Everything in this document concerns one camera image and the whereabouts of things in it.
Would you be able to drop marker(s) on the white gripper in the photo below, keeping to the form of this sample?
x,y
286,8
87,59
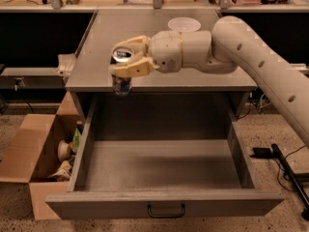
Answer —
x,y
165,50

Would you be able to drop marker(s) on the blue silver redbull can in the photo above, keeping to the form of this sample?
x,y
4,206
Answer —
x,y
121,85

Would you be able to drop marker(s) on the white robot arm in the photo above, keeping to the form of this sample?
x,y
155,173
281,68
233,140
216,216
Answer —
x,y
231,43

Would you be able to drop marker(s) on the grey cabinet with top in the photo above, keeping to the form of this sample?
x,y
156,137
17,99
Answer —
x,y
157,96

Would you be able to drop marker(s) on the grey open top drawer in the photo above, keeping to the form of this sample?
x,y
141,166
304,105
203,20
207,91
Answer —
x,y
123,165

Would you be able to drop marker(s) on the white ceramic bowl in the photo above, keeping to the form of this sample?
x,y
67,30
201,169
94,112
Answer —
x,y
184,24

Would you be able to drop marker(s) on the green packet in box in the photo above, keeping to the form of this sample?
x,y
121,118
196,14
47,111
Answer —
x,y
76,140

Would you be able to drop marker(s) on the white bowl in box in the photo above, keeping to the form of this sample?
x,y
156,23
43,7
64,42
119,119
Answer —
x,y
63,151

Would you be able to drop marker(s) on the crumpled paper in box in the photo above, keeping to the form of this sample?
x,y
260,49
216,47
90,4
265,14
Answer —
x,y
62,174

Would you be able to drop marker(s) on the small black floor box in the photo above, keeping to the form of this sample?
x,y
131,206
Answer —
x,y
262,153

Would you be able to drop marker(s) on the brown cardboard box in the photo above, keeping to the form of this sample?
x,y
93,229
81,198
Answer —
x,y
32,155

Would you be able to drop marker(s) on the white power strip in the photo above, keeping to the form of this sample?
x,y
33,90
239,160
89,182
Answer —
x,y
300,67

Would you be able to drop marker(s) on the black stand bar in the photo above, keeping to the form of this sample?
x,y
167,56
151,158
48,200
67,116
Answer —
x,y
297,180

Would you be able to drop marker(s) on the black drawer handle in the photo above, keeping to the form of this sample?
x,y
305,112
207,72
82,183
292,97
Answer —
x,y
166,212

